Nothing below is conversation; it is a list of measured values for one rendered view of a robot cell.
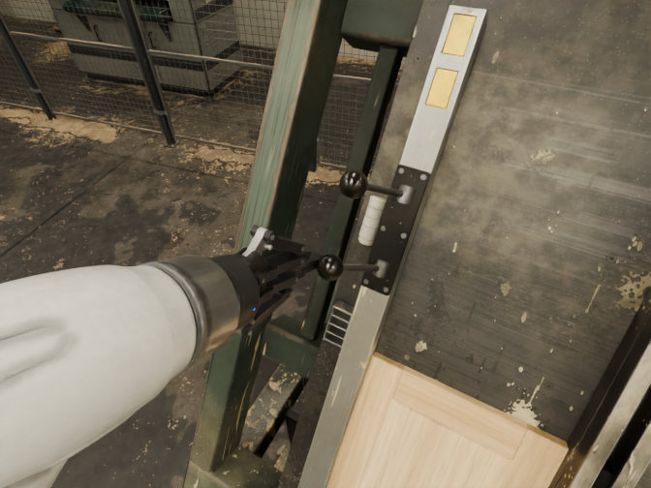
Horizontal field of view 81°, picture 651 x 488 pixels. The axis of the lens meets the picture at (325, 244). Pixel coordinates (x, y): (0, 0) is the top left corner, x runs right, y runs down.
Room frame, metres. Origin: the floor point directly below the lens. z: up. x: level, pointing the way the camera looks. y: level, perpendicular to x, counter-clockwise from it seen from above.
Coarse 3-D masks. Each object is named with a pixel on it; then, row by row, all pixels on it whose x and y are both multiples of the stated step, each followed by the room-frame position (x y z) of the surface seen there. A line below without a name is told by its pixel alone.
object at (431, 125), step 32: (448, 32) 0.58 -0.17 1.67; (480, 32) 0.57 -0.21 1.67; (448, 64) 0.55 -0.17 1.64; (416, 128) 0.51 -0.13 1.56; (448, 128) 0.51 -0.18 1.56; (416, 160) 0.48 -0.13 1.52; (416, 224) 0.44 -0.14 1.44; (352, 320) 0.36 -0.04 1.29; (384, 320) 0.36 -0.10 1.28; (352, 352) 0.33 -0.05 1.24; (352, 384) 0.29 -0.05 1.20; (320, 416) 0.27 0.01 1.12; (320, 448) 0.23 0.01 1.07; (320, 480) 0.19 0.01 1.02
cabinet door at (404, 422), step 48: (384, 384) 0.29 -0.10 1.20; (432, 384) 0.28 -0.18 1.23; (384, 432) 0.24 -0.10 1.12; (432, 432) 0.23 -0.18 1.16; (480, 432) 0.21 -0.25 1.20; (528, 432) 0.20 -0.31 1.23; (336, 480) 0.19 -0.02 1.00; (384, 480) 0.18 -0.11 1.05; (432, 480) 0.17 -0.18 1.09; (480, 480) 0.16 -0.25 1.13; (528, 480) 0.15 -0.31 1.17
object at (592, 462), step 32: (640, 320) 0.28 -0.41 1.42; (640, 352) 0.23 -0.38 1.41; (608, 384) 0.23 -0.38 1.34; (640, 384) 0.20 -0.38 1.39; (608, 416) 0.18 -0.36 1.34; (640, 416) 0.19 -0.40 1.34; (576, 448) 0.17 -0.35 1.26; (608, 448) 0.16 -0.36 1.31; (640, 448) 0.15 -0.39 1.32; (576, 480) 0.13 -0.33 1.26; (608, 480) 0.13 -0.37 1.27
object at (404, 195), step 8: (344, 176) 0.41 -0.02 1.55; (352, 176) 0.40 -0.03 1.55; (360, 176) 0.40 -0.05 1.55; (344, 184) 0.40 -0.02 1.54; (352, 184) 0.39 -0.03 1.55; (360, 184) 0.40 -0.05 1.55; (368, 184) 0.42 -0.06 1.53; (344, 192) 0.40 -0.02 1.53; (352, 192) 0.39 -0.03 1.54; (360, 192) 0.39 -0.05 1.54; (376, 192) 0.42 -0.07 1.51; (384, 192) 0.43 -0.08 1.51; (392, 192) 0.43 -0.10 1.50; (400, 192) 0.44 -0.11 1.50; (408, 192) 0.44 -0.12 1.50; (400, 200) 0.44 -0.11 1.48; (408, 200) 0.44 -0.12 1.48
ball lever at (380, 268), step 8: (328, 256) 0.36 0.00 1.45; (336, 256) 0.36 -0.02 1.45; (320, 264) 0.35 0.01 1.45; (328, 264) 0.34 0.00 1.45; (336, 264) 0.34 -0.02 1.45; (344, 264) 0.36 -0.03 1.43; (352, 264) 0.37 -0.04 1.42; (360, 264) 0.38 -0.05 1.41; (368, 264) 0.39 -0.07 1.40; (376, 264) 0.39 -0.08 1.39; (384, 264) 0.39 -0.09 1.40; (320, 272) 0.34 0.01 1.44; (328, 272) 0.34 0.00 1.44; (336, 272) 0.34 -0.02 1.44; (376, 272) 0.38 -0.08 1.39; (384, 272) 0.38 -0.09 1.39; (328, 280) 0.33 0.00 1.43
